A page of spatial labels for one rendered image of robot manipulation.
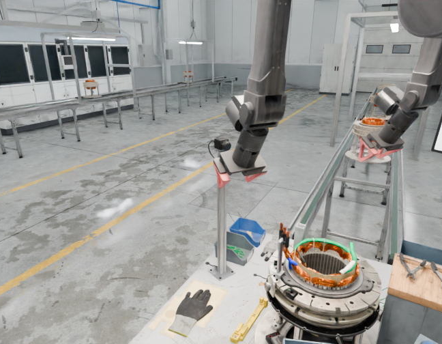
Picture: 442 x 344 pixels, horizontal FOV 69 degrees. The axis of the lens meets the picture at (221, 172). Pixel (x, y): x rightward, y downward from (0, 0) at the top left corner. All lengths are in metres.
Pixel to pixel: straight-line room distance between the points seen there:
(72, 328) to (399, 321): 1.99
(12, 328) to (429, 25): 2.66
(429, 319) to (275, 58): 0.85
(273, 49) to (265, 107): 0.11
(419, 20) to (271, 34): 0.30
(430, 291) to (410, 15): 0.88
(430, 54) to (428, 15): 0.62
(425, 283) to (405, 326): 0.14
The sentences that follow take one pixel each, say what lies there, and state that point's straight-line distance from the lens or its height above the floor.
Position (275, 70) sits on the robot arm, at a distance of 0.64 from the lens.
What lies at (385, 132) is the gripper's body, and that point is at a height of 1.48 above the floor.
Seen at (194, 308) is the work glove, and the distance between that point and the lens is 1.31.
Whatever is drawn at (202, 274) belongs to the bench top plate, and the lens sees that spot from 1.49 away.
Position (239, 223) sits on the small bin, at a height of 0.82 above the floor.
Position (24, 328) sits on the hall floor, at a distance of 2.67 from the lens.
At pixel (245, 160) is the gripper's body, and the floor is 1.47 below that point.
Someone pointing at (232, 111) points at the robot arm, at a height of 1.58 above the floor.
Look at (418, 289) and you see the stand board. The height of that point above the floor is 1.06.
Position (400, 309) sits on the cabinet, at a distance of 1.15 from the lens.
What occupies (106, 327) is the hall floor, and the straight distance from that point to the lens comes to 2.46.
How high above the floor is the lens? 1.71
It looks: 21 degrees down
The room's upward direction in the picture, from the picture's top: straight up
